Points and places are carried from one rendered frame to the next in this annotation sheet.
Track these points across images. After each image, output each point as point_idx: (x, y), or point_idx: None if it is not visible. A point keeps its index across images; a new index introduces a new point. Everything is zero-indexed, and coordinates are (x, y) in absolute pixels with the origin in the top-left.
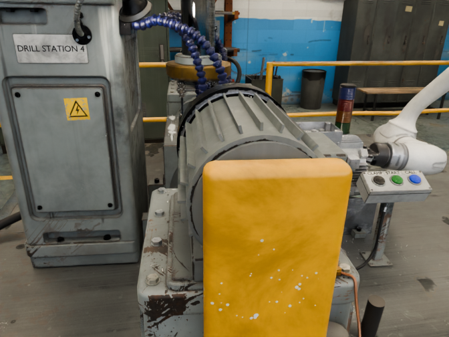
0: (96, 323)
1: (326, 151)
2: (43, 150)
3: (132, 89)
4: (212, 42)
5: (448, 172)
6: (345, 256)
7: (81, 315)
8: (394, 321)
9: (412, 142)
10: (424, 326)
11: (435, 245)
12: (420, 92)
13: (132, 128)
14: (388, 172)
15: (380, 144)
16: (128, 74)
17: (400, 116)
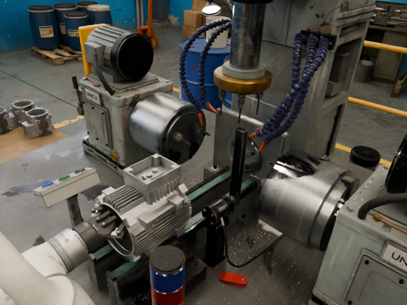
0: (201, 146)
1: (89, 42)
2: None
3: (278, 85)
4: (230, 54)
5: None
6: (85, 82)
7: (211, 145)
8: (66, 203)
9: (37, 254)
10: (47, 208)
11: None
12: (13, 246)
13: (249, 98)
14: (71, 177)
15: (83, 224)
16: (267, 66)
17: (52, 281)
